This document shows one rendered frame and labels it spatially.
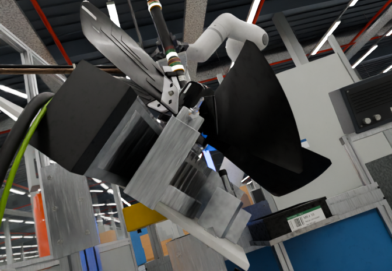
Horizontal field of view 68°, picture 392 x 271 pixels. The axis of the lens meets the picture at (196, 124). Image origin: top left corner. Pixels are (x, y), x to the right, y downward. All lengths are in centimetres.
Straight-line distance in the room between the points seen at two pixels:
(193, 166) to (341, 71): 256
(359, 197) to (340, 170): 156
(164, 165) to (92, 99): 14
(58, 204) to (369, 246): 102
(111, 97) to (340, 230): 102
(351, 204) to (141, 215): 77
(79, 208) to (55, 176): 9
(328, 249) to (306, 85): 197
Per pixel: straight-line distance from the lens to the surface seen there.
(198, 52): 123
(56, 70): 80
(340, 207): 120
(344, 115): 130
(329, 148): 279
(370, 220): 126
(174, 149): 43
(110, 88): 35
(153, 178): 42
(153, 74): 66
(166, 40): 96
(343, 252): 123
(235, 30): 138
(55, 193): 72
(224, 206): 65
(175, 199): 61
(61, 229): 71
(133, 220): 116
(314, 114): 284
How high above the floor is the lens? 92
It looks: 19 degrees up
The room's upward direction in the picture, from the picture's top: 19 degrees counter-clockwise
